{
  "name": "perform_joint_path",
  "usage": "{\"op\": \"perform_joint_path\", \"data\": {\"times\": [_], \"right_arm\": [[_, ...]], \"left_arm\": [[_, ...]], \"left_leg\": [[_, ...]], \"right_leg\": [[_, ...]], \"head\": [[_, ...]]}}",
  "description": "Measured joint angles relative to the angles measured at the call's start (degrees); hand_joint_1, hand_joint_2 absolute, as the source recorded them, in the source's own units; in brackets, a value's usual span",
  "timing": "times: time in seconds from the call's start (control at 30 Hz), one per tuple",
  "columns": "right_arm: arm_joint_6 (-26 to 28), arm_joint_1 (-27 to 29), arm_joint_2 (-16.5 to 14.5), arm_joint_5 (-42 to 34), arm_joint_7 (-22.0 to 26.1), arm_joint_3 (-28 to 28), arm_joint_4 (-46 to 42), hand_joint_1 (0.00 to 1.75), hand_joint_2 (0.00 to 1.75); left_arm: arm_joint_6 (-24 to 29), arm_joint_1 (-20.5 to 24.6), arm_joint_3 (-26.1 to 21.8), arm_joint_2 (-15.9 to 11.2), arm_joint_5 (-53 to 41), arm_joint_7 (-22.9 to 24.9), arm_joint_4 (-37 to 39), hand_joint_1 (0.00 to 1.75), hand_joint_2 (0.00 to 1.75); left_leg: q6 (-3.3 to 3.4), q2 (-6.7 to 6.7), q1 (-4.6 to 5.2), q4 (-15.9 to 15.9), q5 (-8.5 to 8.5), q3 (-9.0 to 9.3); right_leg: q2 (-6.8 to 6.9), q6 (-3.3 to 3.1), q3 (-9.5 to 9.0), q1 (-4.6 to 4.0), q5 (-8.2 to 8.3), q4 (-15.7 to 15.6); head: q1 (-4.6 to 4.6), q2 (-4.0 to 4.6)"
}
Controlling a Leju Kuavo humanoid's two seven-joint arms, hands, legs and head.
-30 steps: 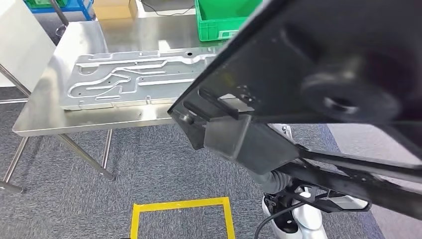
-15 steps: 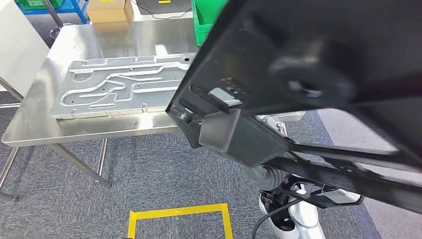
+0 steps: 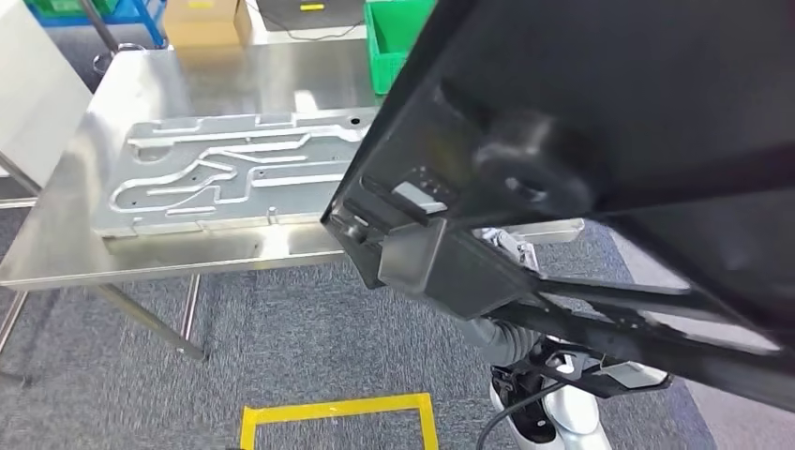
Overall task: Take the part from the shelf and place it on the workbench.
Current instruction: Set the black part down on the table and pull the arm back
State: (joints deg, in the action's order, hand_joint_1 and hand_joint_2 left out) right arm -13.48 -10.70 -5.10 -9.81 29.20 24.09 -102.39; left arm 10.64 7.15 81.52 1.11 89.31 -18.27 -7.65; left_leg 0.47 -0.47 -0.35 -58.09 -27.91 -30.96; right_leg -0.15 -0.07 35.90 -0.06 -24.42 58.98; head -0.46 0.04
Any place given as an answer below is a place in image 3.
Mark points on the black plastic plate frame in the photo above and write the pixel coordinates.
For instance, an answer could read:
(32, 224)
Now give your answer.
(621, 93)

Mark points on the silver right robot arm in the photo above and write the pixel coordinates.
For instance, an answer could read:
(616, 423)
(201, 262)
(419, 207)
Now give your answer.
(577, 422)

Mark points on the stainless steel workbench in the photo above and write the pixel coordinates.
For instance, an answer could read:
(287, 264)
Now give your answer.
(248, 81)

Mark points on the silver stamped metal panel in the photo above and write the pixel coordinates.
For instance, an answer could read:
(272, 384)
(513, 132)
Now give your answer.
(279, 199)

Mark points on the green plastic crate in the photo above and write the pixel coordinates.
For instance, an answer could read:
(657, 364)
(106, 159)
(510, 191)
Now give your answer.
(388, 37)

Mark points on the dark grey laptop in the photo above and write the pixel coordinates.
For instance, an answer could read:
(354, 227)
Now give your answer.
(298, 15)

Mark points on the white desk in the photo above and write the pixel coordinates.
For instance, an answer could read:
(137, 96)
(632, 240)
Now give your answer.
(261, 36)

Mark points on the brown cardboard box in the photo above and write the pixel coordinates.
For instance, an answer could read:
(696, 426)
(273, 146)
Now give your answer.
(199, 25)

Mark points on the blue metal cart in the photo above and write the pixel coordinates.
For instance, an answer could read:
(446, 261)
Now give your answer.
(133, 12)

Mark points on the stainless steel table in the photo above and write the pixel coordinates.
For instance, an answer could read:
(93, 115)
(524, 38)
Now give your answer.
(15, 202)

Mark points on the white flat panel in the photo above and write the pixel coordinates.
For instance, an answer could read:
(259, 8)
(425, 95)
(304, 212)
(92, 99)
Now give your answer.
(37, 93)

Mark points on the green crate with white label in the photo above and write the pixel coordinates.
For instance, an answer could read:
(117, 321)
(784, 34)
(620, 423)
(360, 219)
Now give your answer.
(62, 6)

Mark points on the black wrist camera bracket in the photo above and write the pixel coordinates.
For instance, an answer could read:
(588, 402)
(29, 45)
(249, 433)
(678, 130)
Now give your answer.
(584, 379)

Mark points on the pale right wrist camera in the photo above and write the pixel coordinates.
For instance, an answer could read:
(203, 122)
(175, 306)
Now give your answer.
(633, 374)

